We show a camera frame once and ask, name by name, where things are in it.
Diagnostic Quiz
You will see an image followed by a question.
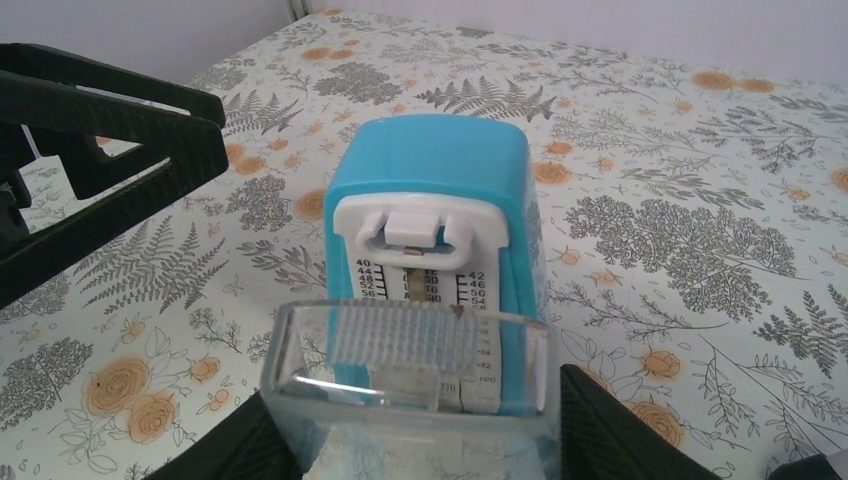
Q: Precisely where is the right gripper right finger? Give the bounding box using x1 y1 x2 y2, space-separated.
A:
560 364 717 480

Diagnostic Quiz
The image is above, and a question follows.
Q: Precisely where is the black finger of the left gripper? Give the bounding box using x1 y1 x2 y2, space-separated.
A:
1 43 228 306

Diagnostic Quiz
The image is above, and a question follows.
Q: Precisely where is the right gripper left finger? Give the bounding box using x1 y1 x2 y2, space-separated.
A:
148 393 303 480

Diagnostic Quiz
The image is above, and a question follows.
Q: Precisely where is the clear metronome cover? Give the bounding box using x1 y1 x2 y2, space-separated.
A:
260 300 562 479

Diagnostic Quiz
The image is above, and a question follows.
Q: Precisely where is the floral table mat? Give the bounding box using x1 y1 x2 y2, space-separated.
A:
1 9 847 479

